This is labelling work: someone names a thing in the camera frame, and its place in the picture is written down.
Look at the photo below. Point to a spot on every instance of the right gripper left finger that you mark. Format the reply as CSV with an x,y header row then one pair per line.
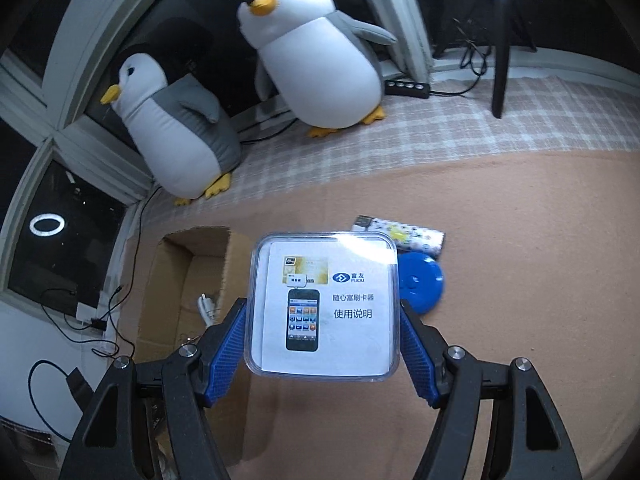
x,y
115,438

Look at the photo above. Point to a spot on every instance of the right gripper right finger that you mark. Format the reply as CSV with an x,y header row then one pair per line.
x,y
527,437

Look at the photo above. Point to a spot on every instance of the brown cardboard box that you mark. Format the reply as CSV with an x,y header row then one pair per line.
x,y
202,262

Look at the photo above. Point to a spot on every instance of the blue round tape measure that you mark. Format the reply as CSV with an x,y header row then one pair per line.
x,y
421,281

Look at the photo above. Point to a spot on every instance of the white patterned lighter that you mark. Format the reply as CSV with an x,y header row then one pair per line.
x,y
407,237

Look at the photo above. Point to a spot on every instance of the clear plastic card reader box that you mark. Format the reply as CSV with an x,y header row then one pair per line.
x,y
323,306

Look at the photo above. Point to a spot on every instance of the large plush penguin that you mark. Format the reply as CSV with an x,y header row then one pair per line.
x,y
179,128

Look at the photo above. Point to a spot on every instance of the checkered cloth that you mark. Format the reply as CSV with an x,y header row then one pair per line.
x,y
541,114

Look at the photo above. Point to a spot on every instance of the small plush penguin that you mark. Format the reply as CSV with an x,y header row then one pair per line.
x,y
319,59

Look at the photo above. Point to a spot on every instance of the black inline cable switch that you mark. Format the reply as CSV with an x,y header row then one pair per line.
x,y
409,89

